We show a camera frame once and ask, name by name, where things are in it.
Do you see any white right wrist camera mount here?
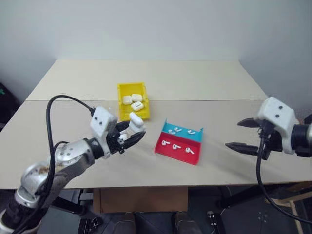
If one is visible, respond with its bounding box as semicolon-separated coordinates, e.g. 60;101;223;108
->
257;97;300;155

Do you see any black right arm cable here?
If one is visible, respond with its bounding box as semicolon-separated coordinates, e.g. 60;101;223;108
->
255;126;312;224

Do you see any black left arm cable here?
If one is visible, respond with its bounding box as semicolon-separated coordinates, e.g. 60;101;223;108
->
14;95;96;234

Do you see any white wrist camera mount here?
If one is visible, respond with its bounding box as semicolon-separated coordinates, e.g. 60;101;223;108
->
257;97;300;155
89;106;118;160

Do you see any red plastic tray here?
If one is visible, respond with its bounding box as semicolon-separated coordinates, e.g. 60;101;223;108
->
154;131;202;166

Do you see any black floor base plate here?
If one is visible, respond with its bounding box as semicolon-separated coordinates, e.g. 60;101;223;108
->
218;186;302;234

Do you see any black table leg frame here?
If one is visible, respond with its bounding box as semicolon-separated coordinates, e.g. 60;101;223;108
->
50;189;103;234

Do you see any brown cardboard box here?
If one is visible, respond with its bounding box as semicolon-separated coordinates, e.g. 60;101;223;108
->
93;187;189;214

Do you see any cyan plastic tray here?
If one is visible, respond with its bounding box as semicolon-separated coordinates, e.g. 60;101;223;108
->
161;118;204;143

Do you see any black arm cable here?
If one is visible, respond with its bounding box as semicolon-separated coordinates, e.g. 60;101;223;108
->
14;95;96;234
255;126;312;224

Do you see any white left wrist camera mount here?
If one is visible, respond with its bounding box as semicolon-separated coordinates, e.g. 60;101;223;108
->
89;106;118;160

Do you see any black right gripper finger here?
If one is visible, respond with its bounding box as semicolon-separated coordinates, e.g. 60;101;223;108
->
225;142;260;157
237;117;262;128

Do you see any wooden frame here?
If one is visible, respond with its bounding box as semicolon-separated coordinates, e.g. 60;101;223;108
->
274;181;312;234

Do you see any yellow plastic bin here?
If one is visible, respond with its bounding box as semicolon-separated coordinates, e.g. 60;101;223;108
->
117;81;152;121

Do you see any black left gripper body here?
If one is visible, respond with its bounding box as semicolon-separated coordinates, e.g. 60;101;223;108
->
106;122;125;156

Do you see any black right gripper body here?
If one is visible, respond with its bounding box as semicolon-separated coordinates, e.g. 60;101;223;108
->
256;119;285;161

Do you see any black object with green part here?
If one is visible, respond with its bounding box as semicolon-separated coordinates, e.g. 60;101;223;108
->
0;82;20;133

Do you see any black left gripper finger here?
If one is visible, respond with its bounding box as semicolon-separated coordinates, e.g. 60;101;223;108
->
120;131;146;152
116;120;133;134

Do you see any dark brown rounded shape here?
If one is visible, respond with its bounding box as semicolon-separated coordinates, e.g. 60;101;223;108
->
173;211;203;234
114;211;137;234

